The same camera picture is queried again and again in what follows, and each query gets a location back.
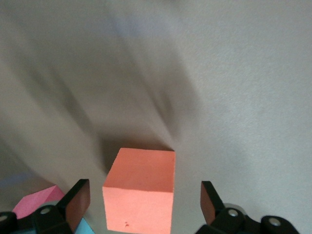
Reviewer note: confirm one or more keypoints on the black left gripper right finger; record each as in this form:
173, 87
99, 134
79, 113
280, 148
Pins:
212, 204

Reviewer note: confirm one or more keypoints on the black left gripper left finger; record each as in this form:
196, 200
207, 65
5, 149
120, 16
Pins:
75, 202

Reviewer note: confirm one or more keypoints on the light blue foam cube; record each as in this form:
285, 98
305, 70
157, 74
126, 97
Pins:
84, 228

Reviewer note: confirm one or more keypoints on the red foam cube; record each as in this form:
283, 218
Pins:
36, 200

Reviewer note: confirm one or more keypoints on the orange foam cube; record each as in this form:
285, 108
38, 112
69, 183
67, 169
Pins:
139, 190

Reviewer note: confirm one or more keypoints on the large table cover sheet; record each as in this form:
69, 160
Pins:
219, 73

